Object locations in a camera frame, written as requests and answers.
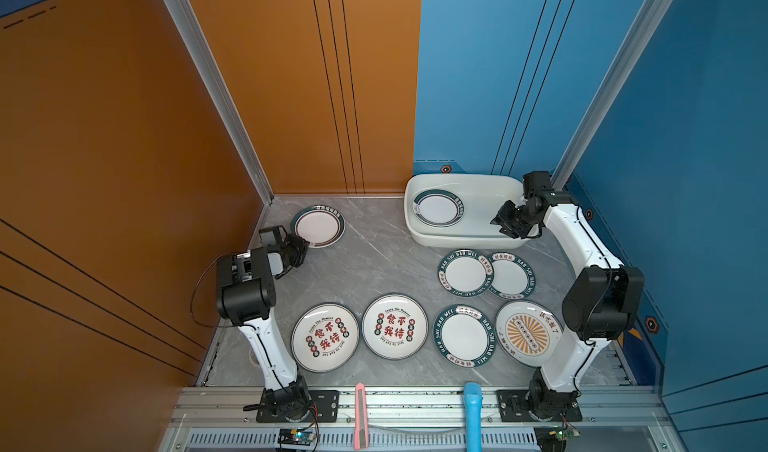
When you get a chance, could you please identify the orange sunburst plate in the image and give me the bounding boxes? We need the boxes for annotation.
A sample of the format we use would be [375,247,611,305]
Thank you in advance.
[495,301,563,368]

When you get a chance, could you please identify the white plate red characters left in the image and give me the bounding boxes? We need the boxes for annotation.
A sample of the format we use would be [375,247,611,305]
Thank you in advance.
[291,303,360,373]

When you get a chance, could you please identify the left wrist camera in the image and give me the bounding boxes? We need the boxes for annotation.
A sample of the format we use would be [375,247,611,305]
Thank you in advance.
[258,225,289,253]

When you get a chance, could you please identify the white plastic bin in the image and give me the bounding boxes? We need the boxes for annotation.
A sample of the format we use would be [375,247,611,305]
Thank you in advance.
[404,174,525,250]

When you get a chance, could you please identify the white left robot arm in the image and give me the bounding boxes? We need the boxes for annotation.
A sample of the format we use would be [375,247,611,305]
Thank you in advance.
[215,247,311,421]

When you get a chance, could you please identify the white plate red characters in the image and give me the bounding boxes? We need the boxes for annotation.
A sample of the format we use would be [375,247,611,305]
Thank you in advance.
[291,303,360,373]
[361,294,429,361]

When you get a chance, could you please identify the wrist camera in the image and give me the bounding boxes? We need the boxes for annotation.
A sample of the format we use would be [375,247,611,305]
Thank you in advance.
[523,171,553,200]
[258,225,289,253]

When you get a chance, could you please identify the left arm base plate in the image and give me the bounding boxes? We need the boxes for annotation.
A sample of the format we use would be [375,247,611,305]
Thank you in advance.
[256,390,339,423]

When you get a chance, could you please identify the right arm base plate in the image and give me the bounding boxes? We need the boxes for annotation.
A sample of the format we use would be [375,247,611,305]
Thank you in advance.
[496,389,583,422]

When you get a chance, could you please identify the white plate red characters right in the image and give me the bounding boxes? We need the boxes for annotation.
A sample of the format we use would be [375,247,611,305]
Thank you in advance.
[361,294,429,361]

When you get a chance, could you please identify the right small circuit board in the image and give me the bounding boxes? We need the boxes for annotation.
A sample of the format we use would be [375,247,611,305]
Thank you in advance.
[549,423,581,442]

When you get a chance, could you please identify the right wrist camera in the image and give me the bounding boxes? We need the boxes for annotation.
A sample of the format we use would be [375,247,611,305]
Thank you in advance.
[523,171,553,200]

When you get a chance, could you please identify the blue handle tool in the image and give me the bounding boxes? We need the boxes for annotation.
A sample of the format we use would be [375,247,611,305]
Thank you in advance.
[463,382,482,452]

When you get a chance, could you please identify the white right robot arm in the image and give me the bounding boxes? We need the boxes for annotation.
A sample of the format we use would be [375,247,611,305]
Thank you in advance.
[491,192,645,421]

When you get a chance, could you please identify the pink utility knife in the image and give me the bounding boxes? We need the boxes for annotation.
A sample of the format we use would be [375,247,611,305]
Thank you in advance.
[353,383,369,451]

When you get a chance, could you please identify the green circuit board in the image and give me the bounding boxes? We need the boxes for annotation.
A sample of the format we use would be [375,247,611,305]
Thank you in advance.
[276,428,318,451]

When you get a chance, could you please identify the green lettered rim plate upper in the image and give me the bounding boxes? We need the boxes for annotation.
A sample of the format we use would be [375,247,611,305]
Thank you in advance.
[437,249,495,298]

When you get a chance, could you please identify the green lettered rim plate lower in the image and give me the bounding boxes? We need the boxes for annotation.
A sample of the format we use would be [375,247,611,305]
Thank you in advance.
[432,304,497,368]

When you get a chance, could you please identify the green lettered rim plate upper-right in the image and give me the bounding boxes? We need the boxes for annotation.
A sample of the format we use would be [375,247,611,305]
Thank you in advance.
[489,252,536,301]

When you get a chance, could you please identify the green red rim plate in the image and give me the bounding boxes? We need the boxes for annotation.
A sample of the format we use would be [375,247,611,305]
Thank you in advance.
[413,189,464,228]
[290,204,346,248]

